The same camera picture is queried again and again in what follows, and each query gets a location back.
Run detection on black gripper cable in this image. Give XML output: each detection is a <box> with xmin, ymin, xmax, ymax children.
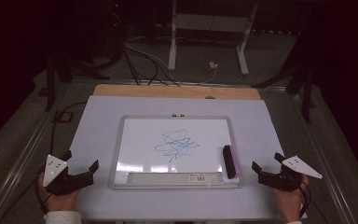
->
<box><xmin>33</xmin><ymin>101</ymin><xmax>89</xmax><ymax>217</ymax></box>
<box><xmin>297</xmin><ymin>179</ymin><xmax>328</xmax><ymax>224</ymax></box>

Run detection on person's right hand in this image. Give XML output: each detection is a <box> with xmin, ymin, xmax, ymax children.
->
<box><xmin>271</xmin><ymin>175</ymin><xmax>310</xmax><ymax>223</ymax></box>

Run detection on white plug with cable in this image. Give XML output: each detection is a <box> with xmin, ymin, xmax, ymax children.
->
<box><xmin>180</xmin><ymin>61</ymin><xmax>219</xmax><ymax>86</ymax></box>

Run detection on bundle of black floor cables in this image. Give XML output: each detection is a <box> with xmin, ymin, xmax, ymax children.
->
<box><xmin>121</xmin><ymin>41</ymin><xmax>181</xmax><ymax>88</ymax></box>

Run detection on white metal stand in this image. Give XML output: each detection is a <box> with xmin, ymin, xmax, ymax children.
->
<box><xmin>167</xmin><ymin>0</ymin><xmax>259</xmax><ymax>77</ymax></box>

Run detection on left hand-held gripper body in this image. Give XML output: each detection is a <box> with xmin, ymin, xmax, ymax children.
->
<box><xmin>42</xmin><ymin>154</ymin><xmax>94</xmax><ymax>196</ymax></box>

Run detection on dark equipment rack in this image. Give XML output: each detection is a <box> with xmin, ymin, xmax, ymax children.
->
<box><xmin>104</xmin><ymin>0</ymin><xmax>129</xmax><ymax>62</ymax></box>

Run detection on black and purple whiteboard eraser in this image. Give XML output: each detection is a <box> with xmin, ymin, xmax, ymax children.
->
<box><xmin>222</xmin><ymin>145</ymin><xmax>241</xmax><ymax>180</ymax></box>

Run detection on person's left white sleeve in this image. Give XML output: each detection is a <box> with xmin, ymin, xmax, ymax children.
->
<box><xmin>45</xmin><ymin>210</ymin><xmax>83</xmax><ymax>224</ymax></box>

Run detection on white framed whiteboard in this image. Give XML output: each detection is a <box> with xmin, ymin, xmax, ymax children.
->
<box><xmin>107</xmin><ymin>115</ymin><xmax>243</xmax><ymax>190</ymax></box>

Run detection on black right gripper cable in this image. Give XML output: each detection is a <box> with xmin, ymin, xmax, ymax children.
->
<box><xmin>297</xmin><ymin>179</ymin><xmax>328</xmax><ymax>224</ymax></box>

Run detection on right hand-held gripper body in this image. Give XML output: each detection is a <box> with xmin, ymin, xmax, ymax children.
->
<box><xmin>258</xmin><ymin>155</ymin><xmax>324</xmax><ymax>191</ymax></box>

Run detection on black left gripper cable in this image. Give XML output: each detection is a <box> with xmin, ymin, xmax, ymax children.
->
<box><xmin>33</xmin><ymin>101</ymin><xmax>89</xmax><ymax>217</ymax></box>

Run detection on grey metal floor rail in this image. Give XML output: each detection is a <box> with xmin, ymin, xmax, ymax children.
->
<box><xmin>0</xmin><ymin>83</ymin><xmax>73</xmax><ymax>224</ymax></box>
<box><xmin>287</xmin><ymin>91</ymin><xmax>358</xmax><ymax>224</ymax></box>

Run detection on small black square floor plate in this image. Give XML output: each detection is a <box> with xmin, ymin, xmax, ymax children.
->
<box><xmin>52</xmin><ymin>110</ymin><xmax>75</xmax><ymax>124</ymax></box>

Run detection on large white table board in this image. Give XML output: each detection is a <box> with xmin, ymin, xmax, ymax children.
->
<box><xmin>43</xmin><ymin>94</ymin><xmax>309</xmax><ymax>222</ymax></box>

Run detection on black tripod stand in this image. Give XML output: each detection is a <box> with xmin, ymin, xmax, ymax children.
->
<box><xmin>251</xmin><ymin>60</ymin><xmax>317</xmax><ymax>124</ymax></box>
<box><xmin>44</xmin><ymin>46</ymin><xmax>110</xmax><ymax>112</ymax></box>

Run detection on person's left hand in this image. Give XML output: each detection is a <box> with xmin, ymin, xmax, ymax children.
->
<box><xmin>37</xmin><ymin>172</ymin><xmax>80</xmax><ymax>213</ymax></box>

